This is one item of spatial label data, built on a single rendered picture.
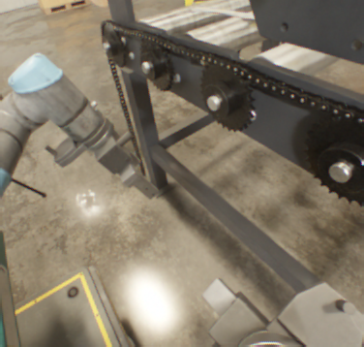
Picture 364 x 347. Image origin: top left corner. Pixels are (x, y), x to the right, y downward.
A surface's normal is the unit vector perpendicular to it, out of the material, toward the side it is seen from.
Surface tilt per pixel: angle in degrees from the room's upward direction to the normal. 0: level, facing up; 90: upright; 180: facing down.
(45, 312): 0
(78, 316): 0
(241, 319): 25
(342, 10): 90
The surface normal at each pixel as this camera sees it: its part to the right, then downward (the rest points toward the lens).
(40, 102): 0.11, 0.66
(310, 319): -0.31, -0.39
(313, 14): -0.79, 0.48
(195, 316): -0.10, -0.72
